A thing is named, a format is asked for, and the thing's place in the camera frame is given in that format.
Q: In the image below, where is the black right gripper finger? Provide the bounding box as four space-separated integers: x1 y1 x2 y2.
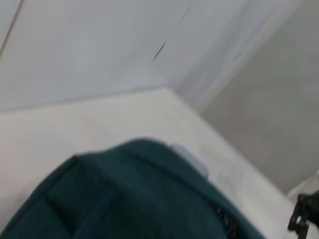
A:
287 191 319 232

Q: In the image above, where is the dark teal insulated bag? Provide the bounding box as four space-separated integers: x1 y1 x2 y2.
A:
0 136 240 239

